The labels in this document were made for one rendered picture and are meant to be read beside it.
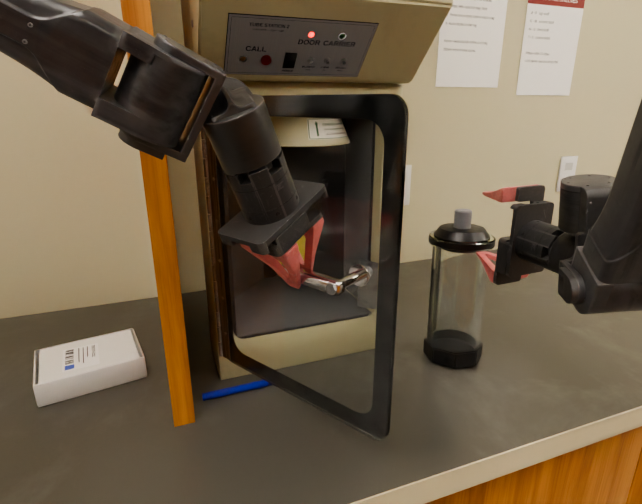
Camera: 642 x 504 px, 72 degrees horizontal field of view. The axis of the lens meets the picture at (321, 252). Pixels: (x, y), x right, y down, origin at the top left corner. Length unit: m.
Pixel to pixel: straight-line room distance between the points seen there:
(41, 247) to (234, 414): 0.63
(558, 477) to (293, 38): 0.77
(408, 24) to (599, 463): 0.76
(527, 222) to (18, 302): 1.04
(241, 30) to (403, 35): 0.22
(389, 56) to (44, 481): 0.71
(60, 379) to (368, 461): 0.48
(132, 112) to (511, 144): 1.27
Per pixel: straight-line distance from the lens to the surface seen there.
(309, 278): 0.48
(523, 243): 0.65
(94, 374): 0.82
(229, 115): 0.39
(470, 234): 0.76
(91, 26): 0.38
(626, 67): 1.83
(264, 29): 0.60
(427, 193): 1.34
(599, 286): 0.52
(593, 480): 0.96
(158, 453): 0.68
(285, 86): 0.69
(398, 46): 0.68
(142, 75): 0.38
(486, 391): 0.80
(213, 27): 0.59
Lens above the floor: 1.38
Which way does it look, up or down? 19 degrees down
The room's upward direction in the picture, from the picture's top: straight up
